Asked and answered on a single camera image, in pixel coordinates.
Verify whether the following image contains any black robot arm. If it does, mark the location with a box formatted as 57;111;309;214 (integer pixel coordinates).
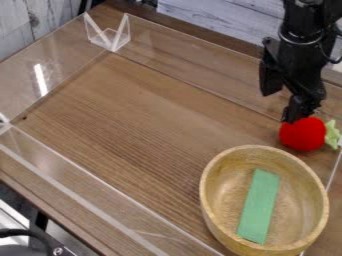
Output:
259;0;342;123

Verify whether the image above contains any clear acrylic corner bracket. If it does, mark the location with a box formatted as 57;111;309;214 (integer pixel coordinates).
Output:
83;13;131;52

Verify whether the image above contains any red plush strawberry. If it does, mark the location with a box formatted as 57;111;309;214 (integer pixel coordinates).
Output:
278;116;342;151

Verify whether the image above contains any green rectangular block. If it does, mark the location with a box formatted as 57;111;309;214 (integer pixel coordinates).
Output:
236;169;281;244

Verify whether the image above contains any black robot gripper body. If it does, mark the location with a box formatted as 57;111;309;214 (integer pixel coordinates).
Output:
259;31;333;101

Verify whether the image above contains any black cable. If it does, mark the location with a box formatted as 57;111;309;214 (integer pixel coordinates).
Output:
0;228;51;249

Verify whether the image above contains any black metal table frame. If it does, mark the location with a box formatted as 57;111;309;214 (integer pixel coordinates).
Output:
0;181;99;256

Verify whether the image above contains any clear acrylic tray enclosure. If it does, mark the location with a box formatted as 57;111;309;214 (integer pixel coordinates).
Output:
0;7;342;256

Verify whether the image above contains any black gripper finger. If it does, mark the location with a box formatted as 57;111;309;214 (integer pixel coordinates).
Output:
282;95;321;124
259;60;283;96

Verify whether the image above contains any wooden bowl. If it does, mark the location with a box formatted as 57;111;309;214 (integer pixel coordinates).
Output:
199;145;329;256

